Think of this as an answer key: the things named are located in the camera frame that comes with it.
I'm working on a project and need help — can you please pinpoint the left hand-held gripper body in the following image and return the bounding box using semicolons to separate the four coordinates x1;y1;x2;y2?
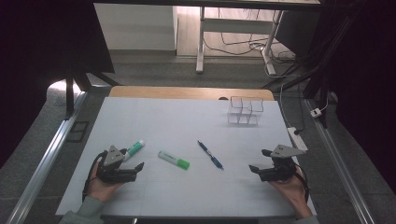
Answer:
96;145;138;184

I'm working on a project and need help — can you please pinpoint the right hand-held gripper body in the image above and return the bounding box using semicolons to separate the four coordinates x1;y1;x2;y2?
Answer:
260;144;307;182

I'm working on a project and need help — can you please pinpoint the green and white marker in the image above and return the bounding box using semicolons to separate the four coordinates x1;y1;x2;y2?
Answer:
123;139;146;162

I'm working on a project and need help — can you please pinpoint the green highlighter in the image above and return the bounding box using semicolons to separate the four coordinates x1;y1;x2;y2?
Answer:
157;150;191;171

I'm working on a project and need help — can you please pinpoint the clear acrylic pen holder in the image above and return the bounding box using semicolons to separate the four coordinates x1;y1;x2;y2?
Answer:
227;96;265;126

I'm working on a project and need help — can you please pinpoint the blue pen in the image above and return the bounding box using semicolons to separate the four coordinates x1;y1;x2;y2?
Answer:
197;140;225;171

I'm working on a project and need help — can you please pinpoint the person's left hand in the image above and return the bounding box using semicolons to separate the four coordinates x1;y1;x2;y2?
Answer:
86;161;125;203

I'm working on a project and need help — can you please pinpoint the person's right hand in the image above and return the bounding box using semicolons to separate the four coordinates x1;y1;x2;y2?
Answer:
269;169;314;219

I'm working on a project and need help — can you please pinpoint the white power strip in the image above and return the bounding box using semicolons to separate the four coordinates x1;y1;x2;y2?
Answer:
287;126;309;153

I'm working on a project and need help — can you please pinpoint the white table mat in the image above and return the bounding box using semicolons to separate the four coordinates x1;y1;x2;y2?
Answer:
55;96;318;217

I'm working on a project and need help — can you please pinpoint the black metal stand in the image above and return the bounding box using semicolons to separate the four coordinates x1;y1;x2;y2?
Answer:
262;0;368;129
64;71;120;120

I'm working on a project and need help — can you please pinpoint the black curtain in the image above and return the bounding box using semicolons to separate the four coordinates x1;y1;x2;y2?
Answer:
323;0;396;194
0;0;116;169

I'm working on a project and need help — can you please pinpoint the white-legged desk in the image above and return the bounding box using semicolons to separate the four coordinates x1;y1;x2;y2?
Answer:
92;0;321;76

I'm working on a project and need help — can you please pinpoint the left hand-held gripper black cable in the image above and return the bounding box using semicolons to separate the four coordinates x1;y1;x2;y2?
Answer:
81;150;108;202

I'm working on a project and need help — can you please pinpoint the hand-held gripper black cable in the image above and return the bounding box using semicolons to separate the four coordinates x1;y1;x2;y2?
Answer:
81;150;108;202
292;164;311;203

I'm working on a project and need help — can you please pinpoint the right hand-held gripper black cable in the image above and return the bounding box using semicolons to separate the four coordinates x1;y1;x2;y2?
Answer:
292;164;311;203

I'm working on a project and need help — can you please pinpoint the aluminium rail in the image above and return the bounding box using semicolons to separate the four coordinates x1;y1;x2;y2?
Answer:
6;91;88;224
303;98;376;224

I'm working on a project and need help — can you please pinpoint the bundle of floor cables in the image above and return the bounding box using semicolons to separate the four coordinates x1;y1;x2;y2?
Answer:
204;7;297;63

